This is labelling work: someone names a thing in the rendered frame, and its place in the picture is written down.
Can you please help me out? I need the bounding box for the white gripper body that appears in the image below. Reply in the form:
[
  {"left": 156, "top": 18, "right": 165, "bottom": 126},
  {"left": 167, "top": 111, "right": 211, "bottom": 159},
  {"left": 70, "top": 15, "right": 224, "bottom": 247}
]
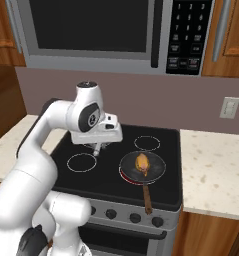
[{"left": 69, "top": 124, "right": 124, "bottom": 146}]

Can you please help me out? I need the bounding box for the golden brown chicken piece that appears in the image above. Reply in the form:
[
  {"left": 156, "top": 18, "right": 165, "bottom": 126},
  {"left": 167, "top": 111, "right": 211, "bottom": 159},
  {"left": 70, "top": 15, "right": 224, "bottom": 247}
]
[{"left": 134, "top": 152, "right": 151, "bottom": 177}]

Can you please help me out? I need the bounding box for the black hob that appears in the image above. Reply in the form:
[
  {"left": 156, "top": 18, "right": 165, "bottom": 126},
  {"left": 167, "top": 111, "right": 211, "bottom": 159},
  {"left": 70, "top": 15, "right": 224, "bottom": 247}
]
[{"left": 48, "top": 123, "right": 184, "bottom": 213}]

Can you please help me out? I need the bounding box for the silver microwave oven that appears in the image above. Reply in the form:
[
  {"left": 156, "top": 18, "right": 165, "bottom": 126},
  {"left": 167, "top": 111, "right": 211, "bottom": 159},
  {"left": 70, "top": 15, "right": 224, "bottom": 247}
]
[{"left": 5, "top": 0, "right": 216, "bottom": 77}]

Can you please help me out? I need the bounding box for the silver oven front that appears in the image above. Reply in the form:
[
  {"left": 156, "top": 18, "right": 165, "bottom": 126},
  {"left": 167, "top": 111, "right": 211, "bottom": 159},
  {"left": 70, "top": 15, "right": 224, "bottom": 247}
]
[{"left": 76, "top": 197, "right": 183, "bottom": 256}]

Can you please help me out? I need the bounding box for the wooden base cupboard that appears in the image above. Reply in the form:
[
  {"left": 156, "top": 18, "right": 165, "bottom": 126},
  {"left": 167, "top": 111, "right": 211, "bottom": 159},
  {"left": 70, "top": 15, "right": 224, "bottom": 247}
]
[{"left": 171, "top": 210, "right": 239, "bottom": 256}]

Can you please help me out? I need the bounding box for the black pan with wooden handle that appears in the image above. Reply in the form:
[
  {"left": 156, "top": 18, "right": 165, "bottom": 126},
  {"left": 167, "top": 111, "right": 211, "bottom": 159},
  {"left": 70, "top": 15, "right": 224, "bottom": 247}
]
[{"left": 118, "top": 150, "right": 168, "bottom": 216}]

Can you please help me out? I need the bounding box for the black oven door handle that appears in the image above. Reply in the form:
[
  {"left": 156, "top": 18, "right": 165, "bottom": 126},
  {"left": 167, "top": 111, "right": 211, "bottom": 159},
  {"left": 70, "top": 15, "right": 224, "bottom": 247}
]
[{"left": 82, "top": 222, "right": 168, "bottom": 241}]

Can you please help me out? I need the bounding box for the black microwave door handle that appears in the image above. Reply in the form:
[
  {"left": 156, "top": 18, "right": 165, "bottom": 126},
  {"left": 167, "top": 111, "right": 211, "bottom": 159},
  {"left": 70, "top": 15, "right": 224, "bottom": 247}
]
[{"left": 150, "top": 0, "right": 164, "bottom": 69}]

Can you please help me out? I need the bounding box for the grey cupboard handle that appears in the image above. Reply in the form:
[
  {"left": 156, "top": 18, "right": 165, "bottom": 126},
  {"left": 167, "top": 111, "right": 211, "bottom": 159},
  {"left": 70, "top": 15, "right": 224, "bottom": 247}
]
[
  {"left": 211, "top": 0, "right": 232, "bottom": 63},
  {"left": 4, "top": 0, "right": 24, "bottom": 55}
]

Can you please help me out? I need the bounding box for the white wall switch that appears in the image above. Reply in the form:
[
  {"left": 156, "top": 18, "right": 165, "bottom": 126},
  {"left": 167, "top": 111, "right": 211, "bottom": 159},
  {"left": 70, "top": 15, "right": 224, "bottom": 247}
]
[{"left": 219, "top": 96, "right": 239, "bottom": 120}]

